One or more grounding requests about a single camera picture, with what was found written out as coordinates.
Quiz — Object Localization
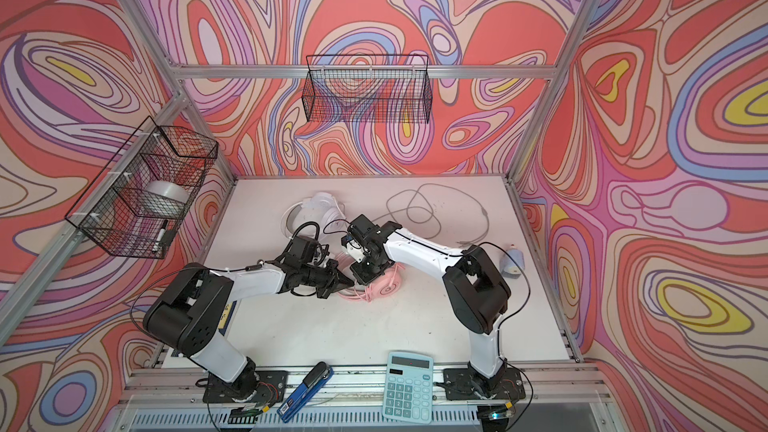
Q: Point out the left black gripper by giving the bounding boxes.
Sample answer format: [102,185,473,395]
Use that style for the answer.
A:
[298,260,355,300]

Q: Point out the pink cat-ear headphones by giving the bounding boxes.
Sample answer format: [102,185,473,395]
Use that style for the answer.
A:
[338,263,404,303]

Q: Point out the white headphones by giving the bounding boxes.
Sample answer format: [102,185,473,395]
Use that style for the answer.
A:
[280,192,347,238]

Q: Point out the grey headphone cable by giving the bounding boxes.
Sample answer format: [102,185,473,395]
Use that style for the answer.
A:
[353,183,491,244]

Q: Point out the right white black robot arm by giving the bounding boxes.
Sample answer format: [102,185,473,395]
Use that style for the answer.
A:
[341,215,511,398]

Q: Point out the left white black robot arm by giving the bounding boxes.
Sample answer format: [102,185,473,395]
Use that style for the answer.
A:
[142,238,354,402]

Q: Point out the dark blue booklet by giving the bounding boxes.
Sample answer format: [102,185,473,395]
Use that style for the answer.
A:
[218,302,237,335]

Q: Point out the blue black stapler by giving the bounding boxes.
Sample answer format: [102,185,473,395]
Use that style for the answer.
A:
[278,361,334,423]

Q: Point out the black marker in basket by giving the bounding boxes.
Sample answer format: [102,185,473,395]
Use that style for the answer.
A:
[152,220,168,254]

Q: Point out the grey tape roll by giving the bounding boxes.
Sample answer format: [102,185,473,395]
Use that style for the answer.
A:
[140,180,189,219]

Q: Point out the teal calculator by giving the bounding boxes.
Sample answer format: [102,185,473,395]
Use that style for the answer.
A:
[382,351,434,425]

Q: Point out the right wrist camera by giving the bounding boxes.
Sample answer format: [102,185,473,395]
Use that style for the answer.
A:
[341,235,365,263]

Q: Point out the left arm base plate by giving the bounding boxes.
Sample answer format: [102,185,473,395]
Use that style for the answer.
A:
[203,369,288,405]

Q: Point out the rear black wire basket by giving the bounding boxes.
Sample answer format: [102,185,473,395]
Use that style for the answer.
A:
[301,53,433,124]

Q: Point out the black wire basket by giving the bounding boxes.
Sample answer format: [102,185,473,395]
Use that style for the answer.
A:
[301,53,433,124]
[65,118,219,260]

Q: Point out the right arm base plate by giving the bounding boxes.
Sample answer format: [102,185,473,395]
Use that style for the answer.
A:
[442,366,527,403]

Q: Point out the left black wire basket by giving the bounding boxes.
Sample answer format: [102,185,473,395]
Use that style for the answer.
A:
[65,118,219,260]

